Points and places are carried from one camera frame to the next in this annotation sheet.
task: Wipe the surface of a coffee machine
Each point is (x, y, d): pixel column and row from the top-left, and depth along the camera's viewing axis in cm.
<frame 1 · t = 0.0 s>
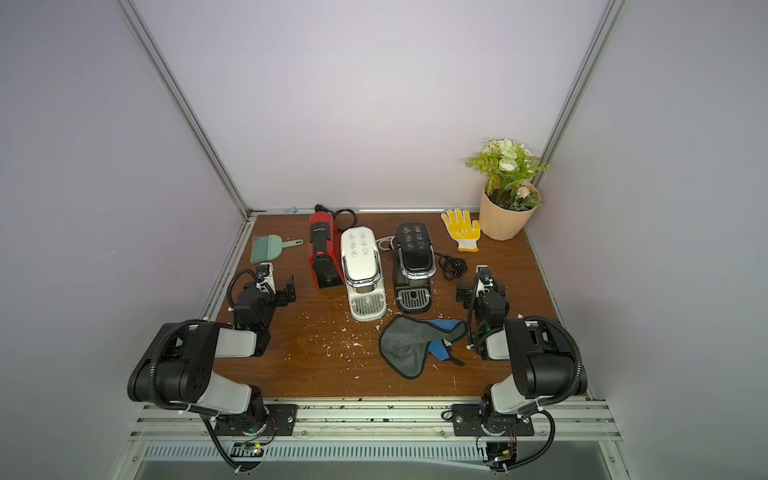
left hand: (279, 274, 91), fingers open
right hand: (477, 275, 90), fingers open
red coffee machine: (325, 259, 85), point 19 cm above the table
white coffee machine: (363, 272, 78), point 23 cm above the table
black coffee machine: (415, 267, 78), point 23 cm above the table
blue grey microfiber cloth: (405, 342, 85), point 3 cm above the table
yellow work glove: (461, 230, 116), on the table
potted artificial plant: (511, 194, 105), point 17 cm above the table

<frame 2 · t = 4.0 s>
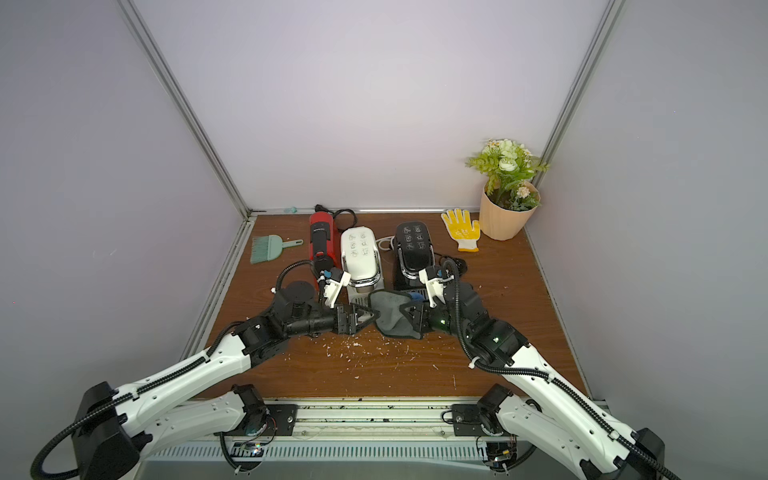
left hand: (373, 318, 68), fingers open
right hand: (399, 308, 69), fingers closed
blue grey microfiber cloth: (391, 319, 73), point 19 cm above the table
the other named things where they were.

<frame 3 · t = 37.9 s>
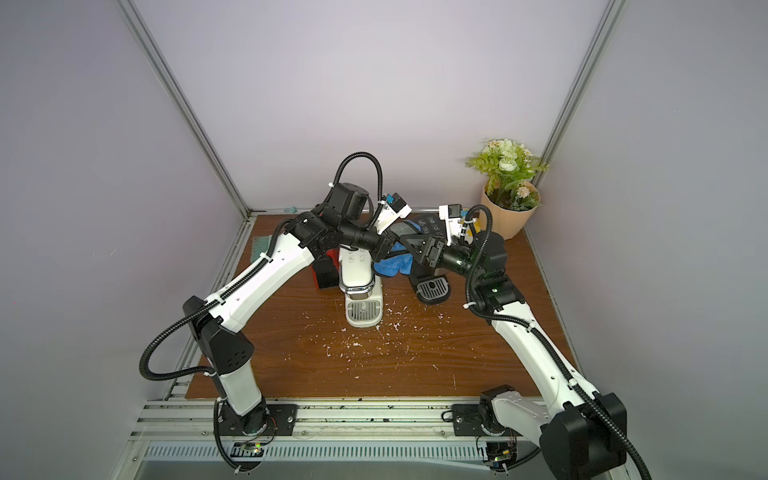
left hand: (413, 248, 67), fingers closed
right hand: (403, 240, 66), fingers open
blue grey microfiber cloth: (401, 263, 71), point 30 cm above the table
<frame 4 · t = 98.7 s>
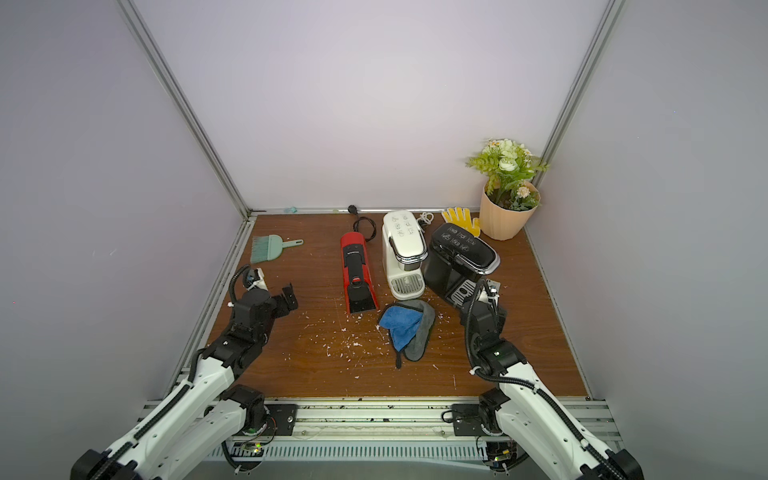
left hand: (279, 286, 82), fingers open
right hand: (481, 298, 81), fingers open
red coffee machine: (361, 288, 79), point 19 cm above the table
white coffee machine: (404, 250, 83), point 22 cm above the table
black coffee machine: (455, 260, 82), point 21 cm above the table
blue grey microfiber cloth: (411, 326, 88), point 4 cm above the table
